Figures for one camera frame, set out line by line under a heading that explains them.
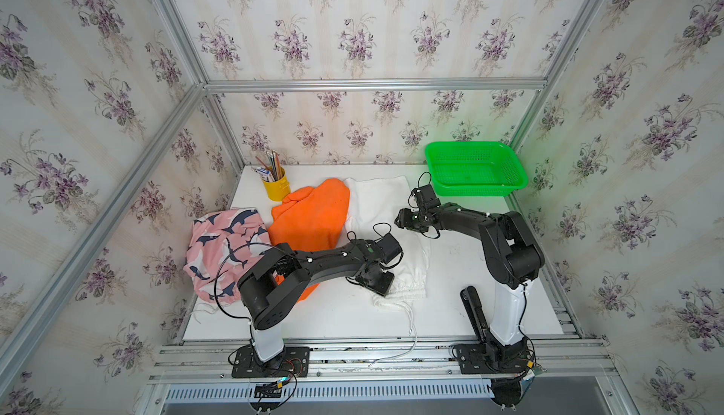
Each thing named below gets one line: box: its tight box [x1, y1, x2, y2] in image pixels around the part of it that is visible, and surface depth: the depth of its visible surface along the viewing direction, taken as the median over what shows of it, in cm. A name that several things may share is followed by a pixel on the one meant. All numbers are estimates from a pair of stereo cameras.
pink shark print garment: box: [183, 207, 275, 303], surface depth 92 cm
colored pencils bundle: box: [249, 149, 284, 183], surface depth 103 cm
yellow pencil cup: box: [262, 166, 292, 202], surface depth 107 cm
